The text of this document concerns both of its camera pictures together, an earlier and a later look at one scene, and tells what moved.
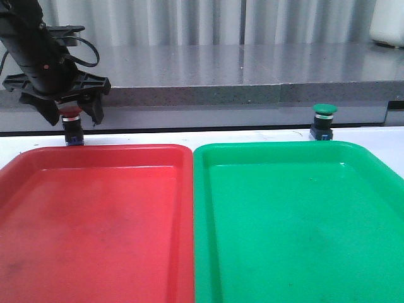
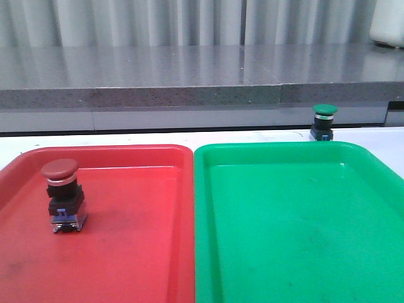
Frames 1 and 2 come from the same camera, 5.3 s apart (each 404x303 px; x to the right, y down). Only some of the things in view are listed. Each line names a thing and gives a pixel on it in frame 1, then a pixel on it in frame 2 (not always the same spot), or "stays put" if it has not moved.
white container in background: x=387 y=23 stays put
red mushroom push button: x=73 y=129 -> x=66 y=206
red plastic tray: x=106 y=223 stays put
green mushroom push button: x=322 y=129 stays put
